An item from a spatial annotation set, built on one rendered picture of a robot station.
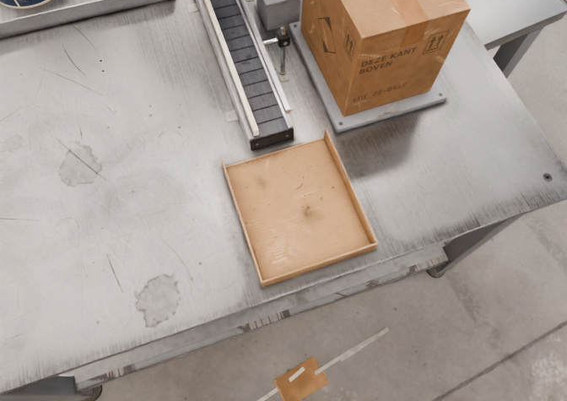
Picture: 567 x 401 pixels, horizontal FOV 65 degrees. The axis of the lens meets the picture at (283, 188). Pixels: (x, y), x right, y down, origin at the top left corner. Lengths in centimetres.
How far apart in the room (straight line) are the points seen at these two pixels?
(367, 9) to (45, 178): 81
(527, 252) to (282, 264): 135
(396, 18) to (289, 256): 53
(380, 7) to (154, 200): 64
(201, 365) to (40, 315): 86
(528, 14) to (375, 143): 64
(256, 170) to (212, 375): 95
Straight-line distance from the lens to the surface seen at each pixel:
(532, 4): 158
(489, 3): 152
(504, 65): 172
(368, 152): 111
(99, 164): 115
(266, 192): 103
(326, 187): 104
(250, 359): 178
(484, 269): 202
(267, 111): 109
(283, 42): 111
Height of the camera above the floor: 177
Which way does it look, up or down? 65 degrees down
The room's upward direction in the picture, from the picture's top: 2 degrees clockwise
